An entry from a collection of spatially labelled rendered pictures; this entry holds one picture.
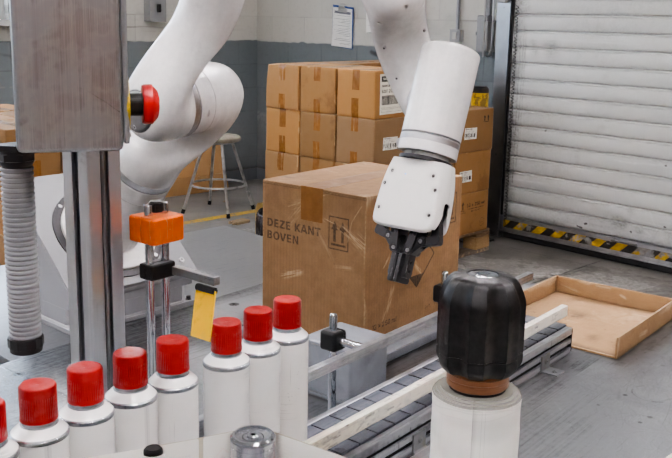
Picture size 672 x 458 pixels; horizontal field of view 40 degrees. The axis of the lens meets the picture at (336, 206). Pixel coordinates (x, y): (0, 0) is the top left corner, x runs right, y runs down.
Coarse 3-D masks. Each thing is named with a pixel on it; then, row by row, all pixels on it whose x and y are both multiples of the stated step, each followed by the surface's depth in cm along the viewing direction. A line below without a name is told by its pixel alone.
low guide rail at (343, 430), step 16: (544, 320) 155; (528, 336) 151; (416, 384) 126; (432, 384) 128; (384, 400) 120; (400, 400) 122; (352, 416) 115; (368, 416) 117; (384, 416) 120; (336, 432) 112; (352, 432) 114
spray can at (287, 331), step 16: (288, 304) 106; (288, 320) 106; (288, 336) 106; (304, 336) 107; (288, 352) 106; (304, 352) 107; (288, 368) 106; (304, 368) 107; (288, 384) 107; (304, 384) 108; (288, 400) 107; (304, 400) 108; (288, 416) 107; (304, 416) 109; (288, 432) 108; (304, 432) 109
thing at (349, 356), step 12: (516, 276) 163; (528, 276) 164; (408, 324) 136; (420, 324) 137; (432, 324) 140; (384, 336) 131; (396, 336) 132; (408, 336) 135; (360, 348) 126; (372, 348) 128; (324, 360) 121; (336, 360) 122; (348, 360) 124; (312, 372) 118; (324, 372) 120
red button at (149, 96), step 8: (144, 88) 86; (152, 88) 86; (136, 96) 86; (144, 96) 85; (152, 96) 86; (136, 104) 86; (144, 104) 85; (152, 104) 85; (136, 112) 86; (144, 112) 86; (152, 112) 86; (144, 120) 86; (152, 120) 86
